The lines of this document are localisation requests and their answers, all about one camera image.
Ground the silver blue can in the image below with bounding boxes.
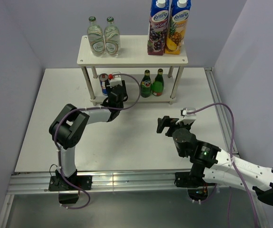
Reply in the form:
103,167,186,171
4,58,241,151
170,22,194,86
99,73,109,95

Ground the green Perrier labelled bottle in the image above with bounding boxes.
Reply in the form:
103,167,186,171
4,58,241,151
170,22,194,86
141,70,151,98

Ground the dark green gold-cap bottle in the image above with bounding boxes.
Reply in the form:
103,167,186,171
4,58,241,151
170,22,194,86
151,68,164,96

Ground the clear bottle green cap front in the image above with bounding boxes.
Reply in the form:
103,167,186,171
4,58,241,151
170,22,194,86
104,17,121,56

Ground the clear bottle green cap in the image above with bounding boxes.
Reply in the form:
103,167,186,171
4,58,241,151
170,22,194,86
104,17,121,56
87,16,105,56

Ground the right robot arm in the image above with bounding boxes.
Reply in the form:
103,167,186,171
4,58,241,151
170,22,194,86
156,116,273,206

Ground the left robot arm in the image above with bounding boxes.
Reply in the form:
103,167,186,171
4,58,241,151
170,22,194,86
48,80,128,191

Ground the beige two-tier shelf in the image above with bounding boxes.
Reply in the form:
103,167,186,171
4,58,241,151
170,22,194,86
77,35,188,105

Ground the red grape juice carton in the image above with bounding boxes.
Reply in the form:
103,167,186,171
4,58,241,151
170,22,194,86
147,0,169,56

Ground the pineapple juice carton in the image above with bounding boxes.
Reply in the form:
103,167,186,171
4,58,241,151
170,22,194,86
165,0,191,55

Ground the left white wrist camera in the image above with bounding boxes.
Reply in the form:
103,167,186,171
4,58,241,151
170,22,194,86
108,72,122,87

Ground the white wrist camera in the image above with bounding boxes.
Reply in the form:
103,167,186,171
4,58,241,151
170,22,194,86
108,72,122,87
176,107,197,125

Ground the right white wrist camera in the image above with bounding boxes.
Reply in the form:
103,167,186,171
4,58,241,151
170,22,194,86
176,107,197,125

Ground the aluminium rail frame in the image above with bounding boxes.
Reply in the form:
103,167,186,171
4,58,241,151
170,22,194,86
0,67,270,228

